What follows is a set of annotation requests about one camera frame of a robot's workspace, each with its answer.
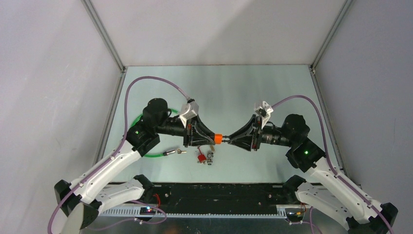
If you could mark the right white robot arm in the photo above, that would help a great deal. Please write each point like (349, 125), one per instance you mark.
(341, 199)

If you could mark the red cable lock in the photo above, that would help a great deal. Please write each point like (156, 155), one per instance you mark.
(201, 157)

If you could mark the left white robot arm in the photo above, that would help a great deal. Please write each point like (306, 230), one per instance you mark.
(86, 197)

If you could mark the left aluminium frame post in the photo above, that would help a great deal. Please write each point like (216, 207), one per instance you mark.
(104, 34)

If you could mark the green cable lock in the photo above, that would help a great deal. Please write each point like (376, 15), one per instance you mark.
(142, 134)

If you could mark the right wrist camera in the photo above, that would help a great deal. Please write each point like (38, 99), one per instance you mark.
(264, 110)

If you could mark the aluminium frame post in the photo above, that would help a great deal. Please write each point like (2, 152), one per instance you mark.
(330, 34)
(104, 34)

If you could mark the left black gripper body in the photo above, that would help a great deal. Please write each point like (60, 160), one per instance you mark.
(188, 126)

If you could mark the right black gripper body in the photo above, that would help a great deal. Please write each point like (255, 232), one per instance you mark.
(257, 134)

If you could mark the slotted cable duct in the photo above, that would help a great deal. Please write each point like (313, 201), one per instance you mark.
(146, 212)

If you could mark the orange padlock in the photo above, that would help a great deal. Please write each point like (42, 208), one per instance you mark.
(218, 138)

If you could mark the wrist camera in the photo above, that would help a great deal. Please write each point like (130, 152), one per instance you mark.
(264, 110)
(188, 111)

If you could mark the right aluminium frame post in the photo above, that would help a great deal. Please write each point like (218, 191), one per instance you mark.
(330, 34)

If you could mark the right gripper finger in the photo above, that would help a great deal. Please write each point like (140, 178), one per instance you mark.
(247, 130)
(242, 142)

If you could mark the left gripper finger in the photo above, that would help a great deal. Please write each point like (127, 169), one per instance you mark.
(196, 141)
(202, 129)

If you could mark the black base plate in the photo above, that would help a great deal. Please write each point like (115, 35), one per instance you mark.
(219, 198)

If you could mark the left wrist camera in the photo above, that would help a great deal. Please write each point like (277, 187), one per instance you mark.
(188, 111)

